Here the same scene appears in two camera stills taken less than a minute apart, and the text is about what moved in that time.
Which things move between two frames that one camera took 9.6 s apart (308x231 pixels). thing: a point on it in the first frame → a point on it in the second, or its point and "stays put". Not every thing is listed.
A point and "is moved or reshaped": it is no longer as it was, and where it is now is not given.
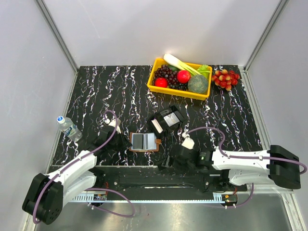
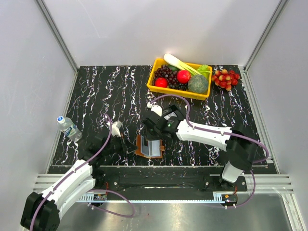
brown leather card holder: (144, 142) is moved or reshaped
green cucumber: (173, 68) stays put
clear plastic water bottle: (66, 125) stays put
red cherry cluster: (225, 79) stays put
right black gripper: (175, 164) → (149, 136)
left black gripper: (125, 144) stays put
